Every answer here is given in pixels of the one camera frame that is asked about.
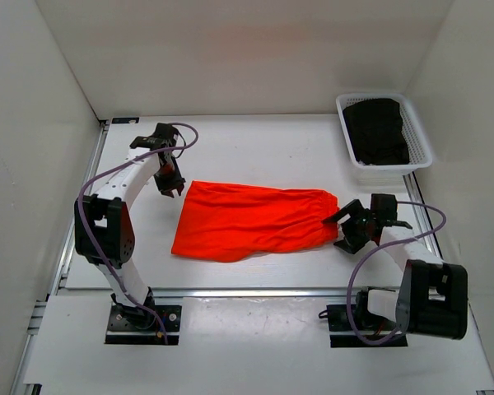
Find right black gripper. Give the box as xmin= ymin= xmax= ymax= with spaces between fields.
xmin=323 ymin=199 xmax=375 ymax=254

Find orange shorts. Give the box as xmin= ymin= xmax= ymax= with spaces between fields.
xmin=171 ymin=180 xmax=339 ymax=263

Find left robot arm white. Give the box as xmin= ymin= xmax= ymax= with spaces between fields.
xmin=74 ymin=123 xmax=189 ymax=330

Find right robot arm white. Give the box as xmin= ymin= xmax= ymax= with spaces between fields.
xmin=323 ymin=193 xmax=468 ymax=346

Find black folded shorts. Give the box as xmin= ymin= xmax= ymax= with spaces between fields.
xmin=343 ymin=98 xmax=410 ymax=165

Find white plastic basket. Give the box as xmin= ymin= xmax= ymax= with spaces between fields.
xmin=336 ymin=93 xmax=433 ymax=182

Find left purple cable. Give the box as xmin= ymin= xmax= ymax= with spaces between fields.
xmin=76 ymin=122 xmax=200 ymax=345

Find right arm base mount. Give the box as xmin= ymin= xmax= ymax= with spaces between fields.
xmin=318 ymin=287 xmax=396 ymax=348

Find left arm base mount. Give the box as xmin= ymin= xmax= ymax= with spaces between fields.
xmin=105 ymin=293 xmax=182 ymax=346

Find aluminium rail front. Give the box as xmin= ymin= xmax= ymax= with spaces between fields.
xmin=46 ymin=287 xmax=347 ymax=300

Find aluminium frame left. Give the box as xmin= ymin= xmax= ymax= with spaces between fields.
xmin=9 ymin=119 xmax=111 ymax=394

